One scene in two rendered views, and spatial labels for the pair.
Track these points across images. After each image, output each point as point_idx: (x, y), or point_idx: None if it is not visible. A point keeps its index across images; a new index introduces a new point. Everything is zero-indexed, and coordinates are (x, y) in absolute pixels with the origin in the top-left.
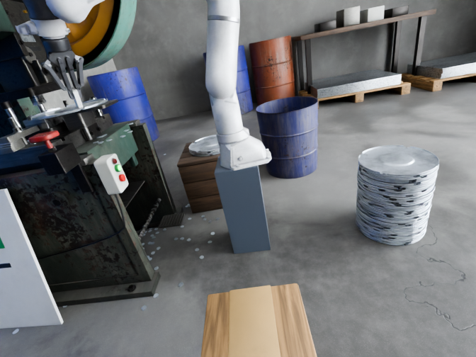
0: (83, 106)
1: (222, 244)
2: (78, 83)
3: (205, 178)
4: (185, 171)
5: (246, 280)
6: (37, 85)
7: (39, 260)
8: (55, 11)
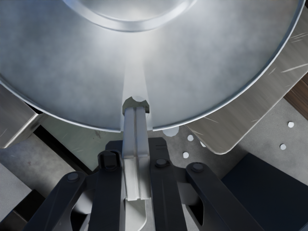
0: (175, 16)
1: (219, 158)
2: (182, 201)
3: (303, 79)
4: None
5: (195, 226)
6: None
7: None
8: None
